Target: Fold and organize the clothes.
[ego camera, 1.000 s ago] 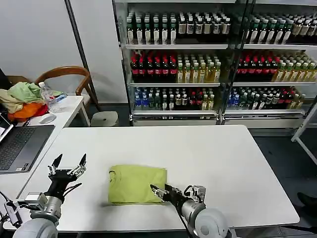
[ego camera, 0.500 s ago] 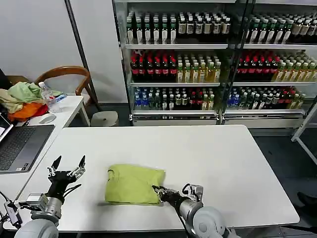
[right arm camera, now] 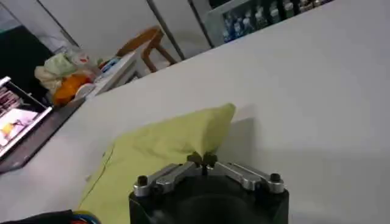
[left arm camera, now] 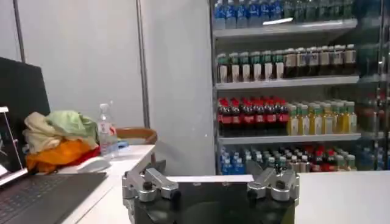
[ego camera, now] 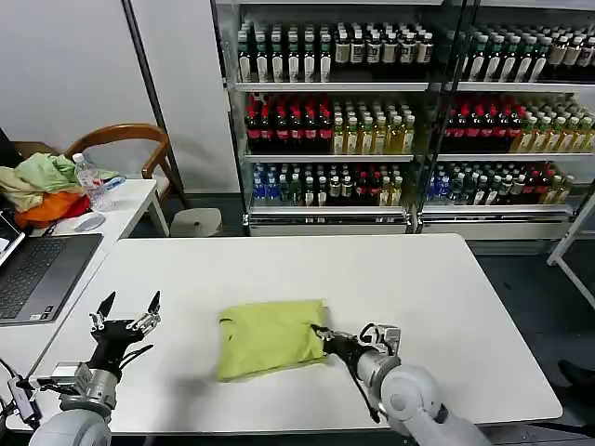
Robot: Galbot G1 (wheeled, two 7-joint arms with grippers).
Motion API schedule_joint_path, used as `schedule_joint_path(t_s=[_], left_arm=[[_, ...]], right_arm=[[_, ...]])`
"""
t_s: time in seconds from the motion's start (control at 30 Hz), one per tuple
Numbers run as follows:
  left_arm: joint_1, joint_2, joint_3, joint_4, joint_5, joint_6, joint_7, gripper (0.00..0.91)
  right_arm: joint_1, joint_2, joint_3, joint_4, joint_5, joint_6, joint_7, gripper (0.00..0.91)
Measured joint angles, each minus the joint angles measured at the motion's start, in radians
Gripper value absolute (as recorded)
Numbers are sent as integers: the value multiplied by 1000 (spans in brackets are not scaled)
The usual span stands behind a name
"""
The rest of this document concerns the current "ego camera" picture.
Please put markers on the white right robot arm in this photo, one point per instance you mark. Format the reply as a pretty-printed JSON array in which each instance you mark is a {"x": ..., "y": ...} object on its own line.
[{"x": 413, "y": 390}]

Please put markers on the black slanted pole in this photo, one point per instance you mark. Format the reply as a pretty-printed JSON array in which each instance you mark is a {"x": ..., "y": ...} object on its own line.
[{"x": 153, "y": 88}]

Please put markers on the white round stool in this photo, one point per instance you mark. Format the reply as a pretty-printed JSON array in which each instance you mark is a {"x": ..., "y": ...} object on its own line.
[{"x": 195, "y": 222}]

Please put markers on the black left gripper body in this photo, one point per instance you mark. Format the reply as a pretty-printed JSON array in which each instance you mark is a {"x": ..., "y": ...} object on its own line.
[{"x": 114, "y": 339}]

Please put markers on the white metal frame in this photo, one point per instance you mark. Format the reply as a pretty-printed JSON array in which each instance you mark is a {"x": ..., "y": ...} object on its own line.
[{"x": 569, "y": 244}]

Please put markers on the person's black shoe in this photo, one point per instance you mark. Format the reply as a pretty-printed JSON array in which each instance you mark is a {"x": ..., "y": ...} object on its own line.
[{"x": 576, "y": 371}]

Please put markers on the light green crumpled cloth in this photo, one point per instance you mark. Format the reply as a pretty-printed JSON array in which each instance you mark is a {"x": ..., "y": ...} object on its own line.
[{"x": 46, "y": 169}]

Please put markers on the grey usb hub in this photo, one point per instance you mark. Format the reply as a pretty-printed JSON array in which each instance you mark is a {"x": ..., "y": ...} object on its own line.
[{"x": 21, "y": 396}]

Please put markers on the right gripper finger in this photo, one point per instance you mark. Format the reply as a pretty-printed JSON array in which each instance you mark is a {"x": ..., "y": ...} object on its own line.
[{"x": 321, "y": 331}]

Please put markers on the clear plastic water bottle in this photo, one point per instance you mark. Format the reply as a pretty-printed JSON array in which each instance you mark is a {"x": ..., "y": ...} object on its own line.
[{"x": 93, "y": 183}]

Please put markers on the blue plastic packet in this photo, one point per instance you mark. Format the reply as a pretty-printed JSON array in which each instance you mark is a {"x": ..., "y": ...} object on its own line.
[{"x": 111, "y": 182}]

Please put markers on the beige crumpled cloth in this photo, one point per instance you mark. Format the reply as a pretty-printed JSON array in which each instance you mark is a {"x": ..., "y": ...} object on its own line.
[{"x": 18, "y": 190}]

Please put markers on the orange crumpled cloth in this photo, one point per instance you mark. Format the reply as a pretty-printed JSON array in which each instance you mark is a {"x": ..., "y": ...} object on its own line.
[{"x": 56, "y": 206}]

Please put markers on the brown wooden chair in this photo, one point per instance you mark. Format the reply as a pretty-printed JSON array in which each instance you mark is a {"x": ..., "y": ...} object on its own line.
[{"x": 116, "y": 132}]

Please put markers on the lime green shirt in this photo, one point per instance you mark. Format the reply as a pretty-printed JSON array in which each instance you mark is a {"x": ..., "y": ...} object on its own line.
[{"x": 269, "y": 337}]

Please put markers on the grey laptop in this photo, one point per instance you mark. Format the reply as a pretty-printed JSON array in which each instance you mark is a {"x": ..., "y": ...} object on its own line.
[{"x": 42, "y": 269}]

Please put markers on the grey computer mouse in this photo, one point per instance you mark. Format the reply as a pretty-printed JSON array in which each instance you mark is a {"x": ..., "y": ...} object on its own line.
[{"x": 89, "y": 223}]

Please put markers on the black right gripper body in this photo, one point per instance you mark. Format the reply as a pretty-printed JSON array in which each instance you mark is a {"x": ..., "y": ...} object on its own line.
[{"x": 344, "y": 348}]

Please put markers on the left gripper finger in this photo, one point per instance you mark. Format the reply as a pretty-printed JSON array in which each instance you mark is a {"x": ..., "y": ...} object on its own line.
[
  {"x": 154, "y": 304},
  {"x": 107, "y": 304}
]

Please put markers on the white side table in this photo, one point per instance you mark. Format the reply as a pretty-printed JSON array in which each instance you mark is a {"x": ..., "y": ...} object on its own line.
[{"x": 128, "y": 204}]

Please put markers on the shelf of bottled drinks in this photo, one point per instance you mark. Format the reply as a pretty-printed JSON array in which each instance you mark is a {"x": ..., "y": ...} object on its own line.
[
  {"x": 511, "y": 116},
  {"x": 325, "y": 116}
]

